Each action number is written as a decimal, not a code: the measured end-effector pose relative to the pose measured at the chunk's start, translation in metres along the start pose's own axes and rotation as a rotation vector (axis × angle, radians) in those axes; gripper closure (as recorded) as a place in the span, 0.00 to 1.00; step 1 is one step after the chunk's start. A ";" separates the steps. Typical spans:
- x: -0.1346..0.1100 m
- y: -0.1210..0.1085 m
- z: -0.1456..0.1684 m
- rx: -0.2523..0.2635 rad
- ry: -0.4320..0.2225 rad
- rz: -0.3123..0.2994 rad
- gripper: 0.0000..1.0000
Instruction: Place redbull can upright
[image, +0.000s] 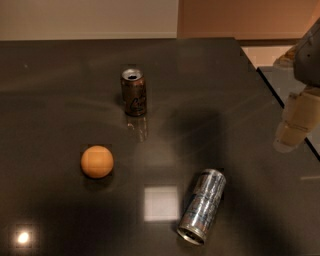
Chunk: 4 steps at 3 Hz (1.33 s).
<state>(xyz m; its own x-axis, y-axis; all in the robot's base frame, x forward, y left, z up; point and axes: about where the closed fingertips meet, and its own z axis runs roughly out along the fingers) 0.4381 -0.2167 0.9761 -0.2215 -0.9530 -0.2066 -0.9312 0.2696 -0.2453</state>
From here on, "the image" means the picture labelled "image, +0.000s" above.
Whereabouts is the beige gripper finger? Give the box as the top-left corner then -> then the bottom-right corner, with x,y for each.
273,45 -> 297,69
274,86 -> 320,153

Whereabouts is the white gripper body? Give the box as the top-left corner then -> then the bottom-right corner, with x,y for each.
293,18 -> 320,87

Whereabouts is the silver redbull can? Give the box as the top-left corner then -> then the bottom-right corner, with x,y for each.
177,168 -> 226,245

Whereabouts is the brown soda can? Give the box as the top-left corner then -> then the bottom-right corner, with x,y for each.
121,68 -> 147,117

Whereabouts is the orange ball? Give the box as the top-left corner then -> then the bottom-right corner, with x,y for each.
80,146 -> 114,179

